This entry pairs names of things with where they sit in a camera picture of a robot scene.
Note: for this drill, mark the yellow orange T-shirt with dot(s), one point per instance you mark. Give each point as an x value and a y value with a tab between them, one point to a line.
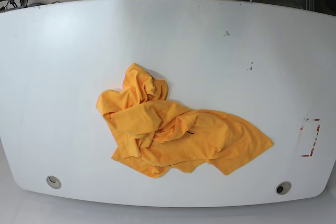
154	134

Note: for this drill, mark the red tape rectangle marking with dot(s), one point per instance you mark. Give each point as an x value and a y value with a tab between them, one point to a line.
308	136

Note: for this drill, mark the left grey table grommet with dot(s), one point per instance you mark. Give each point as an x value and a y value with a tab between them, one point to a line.
53	182

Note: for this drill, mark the grey table grommet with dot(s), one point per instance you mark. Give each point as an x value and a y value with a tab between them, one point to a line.
283	188
53	182

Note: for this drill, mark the right grey table grommet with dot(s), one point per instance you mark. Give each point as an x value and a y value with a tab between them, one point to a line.
283	188

